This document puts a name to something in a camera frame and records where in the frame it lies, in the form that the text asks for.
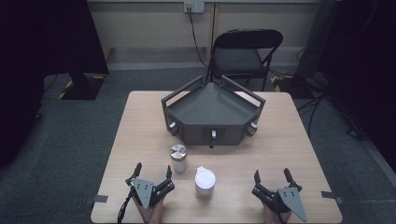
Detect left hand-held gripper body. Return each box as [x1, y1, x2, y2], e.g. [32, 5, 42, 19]
[125, 176, 176, 210]

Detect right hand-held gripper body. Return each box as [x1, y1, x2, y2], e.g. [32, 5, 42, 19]
[251, 183, 308, 223]

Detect glass jar with silver lid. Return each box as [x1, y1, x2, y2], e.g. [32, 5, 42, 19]
[169, 144, 189, 174]

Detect glass jar with white lid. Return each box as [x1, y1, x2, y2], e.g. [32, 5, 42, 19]
[194, 165, 217, 200]

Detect grey corner rack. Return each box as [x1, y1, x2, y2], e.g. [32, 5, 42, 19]
[161, 74, 267, 147]

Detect person's left hand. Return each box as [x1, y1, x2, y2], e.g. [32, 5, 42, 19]
[132, 196, 165, 224]

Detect person's right hand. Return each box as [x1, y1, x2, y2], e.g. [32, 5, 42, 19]
[262, 203, 292, 224]

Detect left black rotary knob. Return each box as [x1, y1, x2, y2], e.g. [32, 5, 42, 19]
[168, 121, 180, 136]

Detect black rotary knob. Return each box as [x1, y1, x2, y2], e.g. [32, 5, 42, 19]
[208, 130, 218, 149]
[168, 121, 180, 136]

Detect black hook with white clip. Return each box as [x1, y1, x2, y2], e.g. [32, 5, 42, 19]
[245, 121, 259, 137]

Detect right black rotary knob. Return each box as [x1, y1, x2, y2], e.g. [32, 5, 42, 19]
[208, 130, 218, 149]

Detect black stand base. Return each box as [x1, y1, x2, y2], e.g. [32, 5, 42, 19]
[58, 73, 106, 101]
[271, 74, 316, 100]

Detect black folding chair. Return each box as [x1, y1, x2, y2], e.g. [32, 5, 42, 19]
[206, 28, 284, 92]

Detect dark curtain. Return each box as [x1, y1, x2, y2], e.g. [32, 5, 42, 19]
[317, 0, 396, 174]
[0, 0, 110, 169]

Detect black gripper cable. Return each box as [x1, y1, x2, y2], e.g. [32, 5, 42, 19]
[117, 186, 135, 224]

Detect black floor cables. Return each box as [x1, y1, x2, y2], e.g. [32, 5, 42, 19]
[296, 92, 366, 138]

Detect black wall cable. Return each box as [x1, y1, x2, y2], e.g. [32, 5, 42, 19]
[186, 7, 209, 68]

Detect white wall outlet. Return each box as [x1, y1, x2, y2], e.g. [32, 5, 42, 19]
[183, 1, 205, 14]

